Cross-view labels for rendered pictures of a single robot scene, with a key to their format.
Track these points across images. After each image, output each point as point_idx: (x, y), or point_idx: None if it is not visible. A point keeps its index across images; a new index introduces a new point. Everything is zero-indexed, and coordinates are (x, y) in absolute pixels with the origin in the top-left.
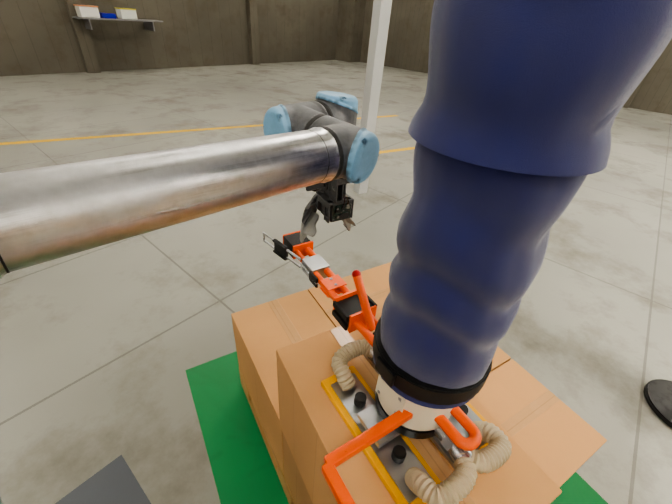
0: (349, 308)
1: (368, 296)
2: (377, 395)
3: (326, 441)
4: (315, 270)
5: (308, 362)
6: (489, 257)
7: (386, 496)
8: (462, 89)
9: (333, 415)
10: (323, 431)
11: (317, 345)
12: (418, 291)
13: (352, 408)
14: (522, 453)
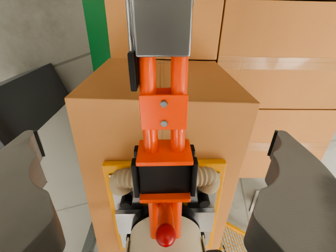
0: (151, 180)
1: (195, 179)
2: (134, 223)
3: (89, 198)
4: (145, 56)
5: (100, 132)
6: None
7: (115, 232)
8: None
9: (103, 186)
10: (90, 192)
11: (121, 116)
12: None
13: (118, 198)
14: (216, 246)
